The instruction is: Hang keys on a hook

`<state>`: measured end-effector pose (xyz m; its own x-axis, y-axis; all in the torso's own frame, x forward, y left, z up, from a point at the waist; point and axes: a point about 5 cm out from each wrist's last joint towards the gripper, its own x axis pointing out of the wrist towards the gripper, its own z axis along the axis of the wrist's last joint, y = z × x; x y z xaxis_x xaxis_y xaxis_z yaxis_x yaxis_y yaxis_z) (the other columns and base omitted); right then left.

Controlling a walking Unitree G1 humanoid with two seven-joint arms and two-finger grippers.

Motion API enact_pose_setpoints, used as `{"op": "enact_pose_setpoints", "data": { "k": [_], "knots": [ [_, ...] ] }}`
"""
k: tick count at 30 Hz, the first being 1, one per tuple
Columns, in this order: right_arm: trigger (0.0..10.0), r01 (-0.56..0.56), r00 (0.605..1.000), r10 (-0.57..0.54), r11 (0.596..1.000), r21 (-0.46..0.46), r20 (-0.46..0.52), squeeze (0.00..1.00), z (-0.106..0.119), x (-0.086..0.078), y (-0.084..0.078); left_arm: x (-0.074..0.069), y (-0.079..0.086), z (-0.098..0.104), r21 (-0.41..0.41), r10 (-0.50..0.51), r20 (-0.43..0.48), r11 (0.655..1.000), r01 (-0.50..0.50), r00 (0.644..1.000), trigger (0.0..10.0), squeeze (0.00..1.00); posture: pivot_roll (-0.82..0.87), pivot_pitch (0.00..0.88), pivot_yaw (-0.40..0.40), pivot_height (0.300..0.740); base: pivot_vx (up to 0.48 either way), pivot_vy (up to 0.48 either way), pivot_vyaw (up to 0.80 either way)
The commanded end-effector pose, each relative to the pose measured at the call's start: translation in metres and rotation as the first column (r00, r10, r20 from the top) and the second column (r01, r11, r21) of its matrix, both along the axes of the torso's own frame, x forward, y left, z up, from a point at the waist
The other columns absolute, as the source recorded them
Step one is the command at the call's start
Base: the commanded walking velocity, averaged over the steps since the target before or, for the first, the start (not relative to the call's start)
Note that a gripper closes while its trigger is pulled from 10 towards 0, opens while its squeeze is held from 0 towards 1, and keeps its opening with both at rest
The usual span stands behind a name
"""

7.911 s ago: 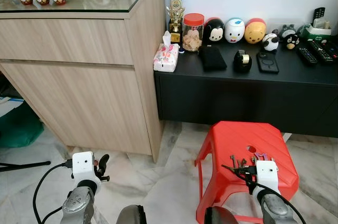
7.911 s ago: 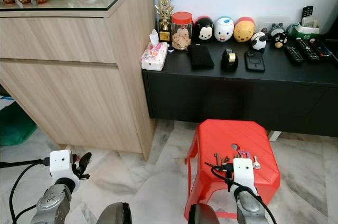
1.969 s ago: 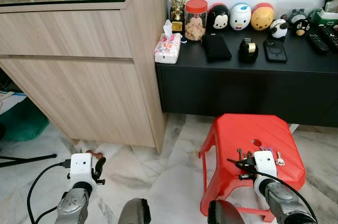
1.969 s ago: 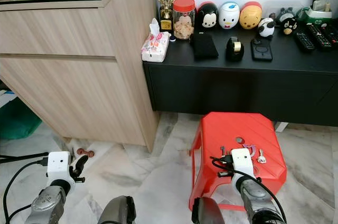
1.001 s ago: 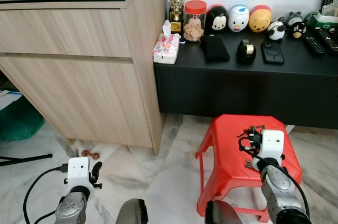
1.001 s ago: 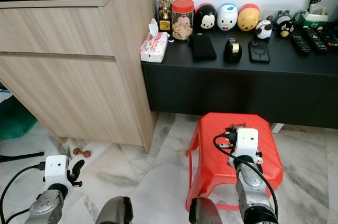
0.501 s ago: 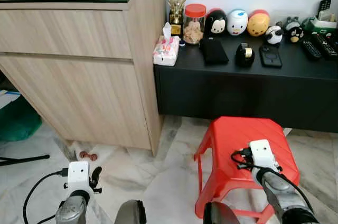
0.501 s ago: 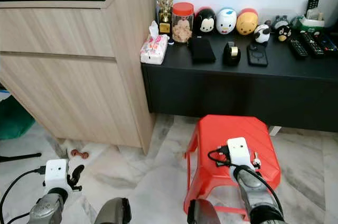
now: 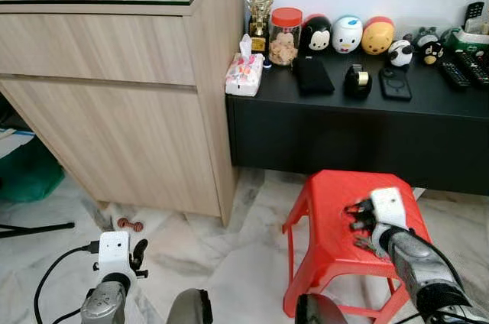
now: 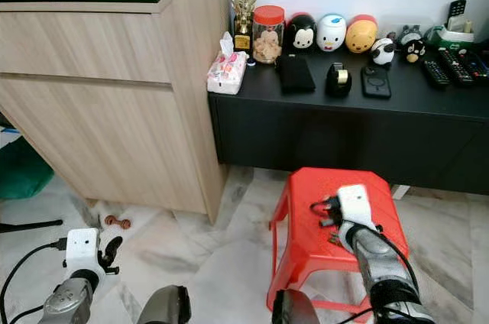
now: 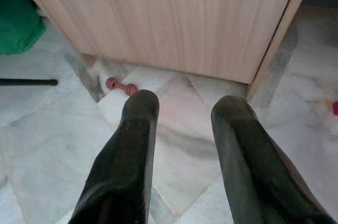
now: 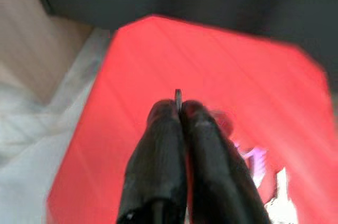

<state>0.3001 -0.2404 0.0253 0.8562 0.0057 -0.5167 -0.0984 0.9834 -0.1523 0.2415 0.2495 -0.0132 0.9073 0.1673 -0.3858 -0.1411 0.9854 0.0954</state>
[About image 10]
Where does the red plastic stool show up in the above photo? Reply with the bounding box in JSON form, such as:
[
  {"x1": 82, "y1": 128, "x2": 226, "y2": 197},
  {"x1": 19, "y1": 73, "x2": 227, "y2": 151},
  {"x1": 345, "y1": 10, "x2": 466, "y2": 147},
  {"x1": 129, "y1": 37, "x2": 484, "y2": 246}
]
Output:
[{"x1": 267, "y1": 167, "x2": 411, "y2": 314}]

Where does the red-brown dumbbell toy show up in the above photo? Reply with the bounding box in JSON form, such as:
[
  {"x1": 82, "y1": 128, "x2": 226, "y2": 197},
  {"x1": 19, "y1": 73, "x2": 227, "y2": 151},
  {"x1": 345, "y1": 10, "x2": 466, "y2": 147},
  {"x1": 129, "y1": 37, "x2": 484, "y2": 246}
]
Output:
[{"x1": 105, "y1": 215, "x2": 132, "y2": 231}]

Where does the black low cabinet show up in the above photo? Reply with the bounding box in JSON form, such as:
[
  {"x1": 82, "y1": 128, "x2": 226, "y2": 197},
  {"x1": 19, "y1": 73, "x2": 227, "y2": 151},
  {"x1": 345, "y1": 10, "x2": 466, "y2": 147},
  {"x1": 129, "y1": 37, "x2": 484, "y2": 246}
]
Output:
[{"x1": 208, "y1": 47, "x2": 489, "y2": 195}]

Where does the black stand leg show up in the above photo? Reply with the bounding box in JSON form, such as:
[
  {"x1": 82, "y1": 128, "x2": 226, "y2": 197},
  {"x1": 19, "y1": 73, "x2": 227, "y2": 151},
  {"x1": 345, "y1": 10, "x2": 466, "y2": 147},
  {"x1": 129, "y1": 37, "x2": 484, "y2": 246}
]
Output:
[{"x1": 0, "y1": 219, "x2": 64, "y2": 234}]

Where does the grey right robot leg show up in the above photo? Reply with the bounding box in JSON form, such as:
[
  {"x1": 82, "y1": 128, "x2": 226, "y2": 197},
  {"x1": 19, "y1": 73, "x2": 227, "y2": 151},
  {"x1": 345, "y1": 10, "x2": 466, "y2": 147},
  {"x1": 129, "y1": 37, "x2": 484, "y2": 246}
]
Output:
[{"x1": 271, "y1": 290, "x2": 315, "y2": 324}]

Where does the green bag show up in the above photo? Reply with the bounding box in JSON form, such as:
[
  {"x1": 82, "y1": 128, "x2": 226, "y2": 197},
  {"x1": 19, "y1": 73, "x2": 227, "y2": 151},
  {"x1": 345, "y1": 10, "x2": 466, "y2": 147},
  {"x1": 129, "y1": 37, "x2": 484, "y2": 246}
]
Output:
[{"x1": 0, "y1": 137, "x2": 51, "y2": 202}]

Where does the black tape dispenser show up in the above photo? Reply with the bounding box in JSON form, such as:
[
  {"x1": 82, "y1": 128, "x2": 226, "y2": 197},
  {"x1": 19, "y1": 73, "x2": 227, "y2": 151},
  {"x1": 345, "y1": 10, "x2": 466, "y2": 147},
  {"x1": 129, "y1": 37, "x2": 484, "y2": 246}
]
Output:
[{"x1": 325, "y1": 63, "x2": 353, "y2": 98}]

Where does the light wood cabinet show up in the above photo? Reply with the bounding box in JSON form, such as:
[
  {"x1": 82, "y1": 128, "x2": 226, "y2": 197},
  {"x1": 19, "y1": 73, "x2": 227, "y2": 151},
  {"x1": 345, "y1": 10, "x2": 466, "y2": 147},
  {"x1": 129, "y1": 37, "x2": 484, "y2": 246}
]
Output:
[{"x1": 0, "y1": 0, "x2": 235, "y2": 215}]

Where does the black wallet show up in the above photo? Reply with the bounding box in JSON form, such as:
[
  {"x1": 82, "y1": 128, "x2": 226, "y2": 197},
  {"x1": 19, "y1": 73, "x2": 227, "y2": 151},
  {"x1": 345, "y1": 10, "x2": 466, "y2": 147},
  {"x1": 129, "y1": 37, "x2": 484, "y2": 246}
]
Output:
[{"x1": 277, "y1": 53, "x2": 317, "y2": 96}]

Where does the pink tissue pack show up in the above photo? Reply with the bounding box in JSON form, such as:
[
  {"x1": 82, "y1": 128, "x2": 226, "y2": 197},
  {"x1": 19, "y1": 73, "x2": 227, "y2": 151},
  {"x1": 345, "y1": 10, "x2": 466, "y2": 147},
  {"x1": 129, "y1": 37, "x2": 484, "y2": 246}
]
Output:
[{"x1": 206, "y1": 31, "x2": 248, "y2": 96}]

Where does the small panda plush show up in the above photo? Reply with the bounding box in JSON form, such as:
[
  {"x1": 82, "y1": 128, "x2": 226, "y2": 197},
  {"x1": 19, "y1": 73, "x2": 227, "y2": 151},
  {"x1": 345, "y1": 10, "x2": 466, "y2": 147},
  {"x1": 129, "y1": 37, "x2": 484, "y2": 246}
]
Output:
[{"x1": 370, "y1": 37, "x2": 397, "y2": 66}]

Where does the white round plush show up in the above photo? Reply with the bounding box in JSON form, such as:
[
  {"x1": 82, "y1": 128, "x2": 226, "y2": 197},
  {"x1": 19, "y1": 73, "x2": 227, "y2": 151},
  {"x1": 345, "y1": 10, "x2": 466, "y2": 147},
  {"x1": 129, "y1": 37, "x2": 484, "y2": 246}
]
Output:
[{"x1": 316, "y1": 14, "x2": 348, "y2": 53}]

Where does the black mouse plush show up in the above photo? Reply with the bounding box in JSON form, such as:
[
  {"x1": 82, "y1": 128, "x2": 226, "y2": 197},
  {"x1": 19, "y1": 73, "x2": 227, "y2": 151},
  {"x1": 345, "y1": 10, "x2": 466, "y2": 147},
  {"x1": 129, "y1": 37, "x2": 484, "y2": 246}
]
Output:
[{"x1": 284, "y1": 12, "x2": 317, "y2": 52}]

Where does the black remote control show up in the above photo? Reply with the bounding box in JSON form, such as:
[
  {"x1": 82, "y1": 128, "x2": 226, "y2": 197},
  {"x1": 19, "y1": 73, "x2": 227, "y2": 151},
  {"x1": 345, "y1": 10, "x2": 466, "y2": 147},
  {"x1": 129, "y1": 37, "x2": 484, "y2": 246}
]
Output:
[
  {"x1": 438, "y1": 49, "x2": 474, "y2": 85},
  {"x1": 462, "y1": 49, "x2": 489, "y2": 82},
  {"x1": 421, "y1": 58, "x2": 452, "y2": 86}
]

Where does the yellow bear plush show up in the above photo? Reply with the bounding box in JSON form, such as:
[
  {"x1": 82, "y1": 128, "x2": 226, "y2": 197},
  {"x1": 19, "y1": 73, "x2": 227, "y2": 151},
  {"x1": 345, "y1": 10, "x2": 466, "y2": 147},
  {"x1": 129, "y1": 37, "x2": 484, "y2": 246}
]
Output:
[{"x1": 345, "y1": 15, "x2": 380, "y2": 54}]

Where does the clear jar orange lid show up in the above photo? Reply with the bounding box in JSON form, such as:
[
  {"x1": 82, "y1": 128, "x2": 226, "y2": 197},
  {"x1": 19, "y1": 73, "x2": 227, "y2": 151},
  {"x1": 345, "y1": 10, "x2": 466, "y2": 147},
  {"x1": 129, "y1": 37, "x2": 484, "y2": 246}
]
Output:
[{"x1": 252, "y1": 5, "x2": 287, "y2": 65}]

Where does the small black plush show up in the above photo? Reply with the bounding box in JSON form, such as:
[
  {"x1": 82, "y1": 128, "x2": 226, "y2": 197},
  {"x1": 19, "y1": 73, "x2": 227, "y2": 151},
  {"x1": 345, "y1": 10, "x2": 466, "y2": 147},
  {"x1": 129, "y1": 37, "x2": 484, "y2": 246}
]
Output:
[{"x1": 397, "y1": 24, "x2": 429, "y2": 63}]

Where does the gold trophy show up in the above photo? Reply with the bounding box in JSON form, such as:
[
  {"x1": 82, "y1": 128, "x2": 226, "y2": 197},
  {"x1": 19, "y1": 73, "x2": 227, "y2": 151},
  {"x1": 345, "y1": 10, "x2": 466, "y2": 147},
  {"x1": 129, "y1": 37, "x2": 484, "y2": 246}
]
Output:
[{"x1": 229, "y1": 0, "x2": 257, "y2": 51}]

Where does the green tissue box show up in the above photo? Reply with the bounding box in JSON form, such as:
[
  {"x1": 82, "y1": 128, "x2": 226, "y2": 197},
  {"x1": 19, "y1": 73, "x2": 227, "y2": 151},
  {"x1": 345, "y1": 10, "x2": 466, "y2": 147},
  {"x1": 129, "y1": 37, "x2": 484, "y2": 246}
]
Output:
[{"x1": 428, "y1": 26, "x2": 476, "y2": 51}]

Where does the black handset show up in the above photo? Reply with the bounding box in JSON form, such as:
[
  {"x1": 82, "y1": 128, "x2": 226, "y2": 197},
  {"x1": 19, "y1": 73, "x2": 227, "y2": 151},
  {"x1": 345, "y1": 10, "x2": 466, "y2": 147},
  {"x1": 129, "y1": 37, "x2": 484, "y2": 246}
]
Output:
[{"x1": 448, "y1": 0, "x2": 467, "y2": 33}]

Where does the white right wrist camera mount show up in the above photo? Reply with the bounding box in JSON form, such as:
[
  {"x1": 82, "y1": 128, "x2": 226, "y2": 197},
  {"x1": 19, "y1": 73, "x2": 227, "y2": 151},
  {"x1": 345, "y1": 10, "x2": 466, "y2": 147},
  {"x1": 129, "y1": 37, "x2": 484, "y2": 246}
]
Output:
[{"x1": 338, "y1": 184, "x2": 377, "y2": 227}]

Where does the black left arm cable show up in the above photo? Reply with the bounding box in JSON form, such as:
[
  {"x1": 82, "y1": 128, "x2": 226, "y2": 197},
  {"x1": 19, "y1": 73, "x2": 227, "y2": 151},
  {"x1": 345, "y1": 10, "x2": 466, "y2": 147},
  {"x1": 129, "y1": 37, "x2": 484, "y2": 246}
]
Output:
[{"x1": 0, "y1": 238, "x2": 70, "y2": 324}]

